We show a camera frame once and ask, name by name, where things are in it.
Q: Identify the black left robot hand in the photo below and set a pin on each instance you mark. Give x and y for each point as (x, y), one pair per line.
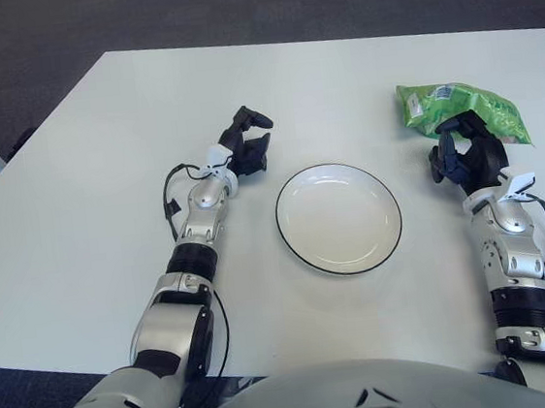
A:
(253, 155)

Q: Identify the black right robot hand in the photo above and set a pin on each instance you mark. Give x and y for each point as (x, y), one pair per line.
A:
(485, 159)

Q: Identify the green snack bag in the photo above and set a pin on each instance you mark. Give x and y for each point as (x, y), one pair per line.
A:
(438, 108)

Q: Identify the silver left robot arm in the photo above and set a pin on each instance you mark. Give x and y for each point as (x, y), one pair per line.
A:
(169, 332)

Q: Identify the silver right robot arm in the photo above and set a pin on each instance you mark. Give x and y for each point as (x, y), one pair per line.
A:
(517, 256)

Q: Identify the white plate black rim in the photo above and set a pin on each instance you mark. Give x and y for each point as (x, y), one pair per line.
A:
(337, 216)

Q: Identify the grey robot torso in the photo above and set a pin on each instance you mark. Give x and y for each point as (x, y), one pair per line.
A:
(323, 403)

